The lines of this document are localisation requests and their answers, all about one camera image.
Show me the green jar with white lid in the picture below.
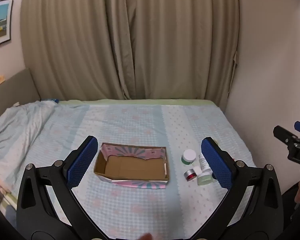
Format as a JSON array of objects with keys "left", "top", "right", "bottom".
[{"left": 181, "top": 149, "right": 197, "bottom": 165}]

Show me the dark cloth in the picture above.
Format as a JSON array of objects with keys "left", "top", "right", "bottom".
[{"left": 281, "top": 180, "right": 300, "bottom": 233}]

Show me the pale green glass jar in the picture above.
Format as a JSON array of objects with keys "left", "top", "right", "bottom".
[{"left": 197, "top": 168, "right": 213, "bottom": 186}]

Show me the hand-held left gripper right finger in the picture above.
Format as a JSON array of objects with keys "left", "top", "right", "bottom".
[{"left": 192, "top": 137, "right": 284, "bottom": 240}]

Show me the beige curtain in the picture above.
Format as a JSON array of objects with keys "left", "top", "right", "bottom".
[{"left": 20, "top": 0, "right": 240, "bottom": 103}]

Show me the grey headboard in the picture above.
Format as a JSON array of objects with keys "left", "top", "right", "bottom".
[{"left": 0, "top": 68, "right": 42, "bottom": 128}]

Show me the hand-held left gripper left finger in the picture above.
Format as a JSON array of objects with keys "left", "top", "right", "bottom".
[{"left": 16, "top": 135, "right": 108, "bottom": 240}]

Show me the framed wall picture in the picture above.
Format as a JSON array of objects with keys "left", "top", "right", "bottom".
[{"left": 0, "top": 0, "right": 14, "bottom": 49}]

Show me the light blue patterned bedsheet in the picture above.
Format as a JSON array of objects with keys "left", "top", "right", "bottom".
[{"left": 0, "top": 99, "right": 255, "bottom": 240}]

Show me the red jar with silver lid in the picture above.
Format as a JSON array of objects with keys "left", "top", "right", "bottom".
[{"left": 184, "top": 169, "right": 198, "bottom": 182}]

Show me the crumpled light blue quilt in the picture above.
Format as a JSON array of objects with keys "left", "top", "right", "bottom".
[{"left": 0, "top": 101, "right": 58, "bottom": 188}]

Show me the small white bottle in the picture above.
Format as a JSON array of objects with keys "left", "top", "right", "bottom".
[{"left": 198, "top": 154, "right": 208, "bottom": 171}]

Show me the patterned cardboard box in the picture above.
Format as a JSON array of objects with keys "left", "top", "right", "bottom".
[{"left": 94, "top": 142, "right": 170, "bottom": 189}]

